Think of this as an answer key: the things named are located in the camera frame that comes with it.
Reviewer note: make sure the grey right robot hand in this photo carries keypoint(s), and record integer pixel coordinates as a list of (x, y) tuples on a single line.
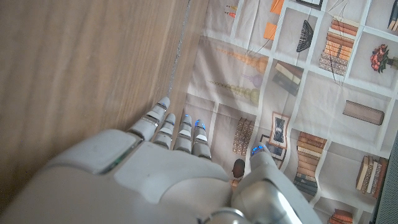
[(149, 174)]

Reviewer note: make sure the printed bookshelf backdrop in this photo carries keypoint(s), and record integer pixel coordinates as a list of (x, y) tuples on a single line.
[(311, 93)]

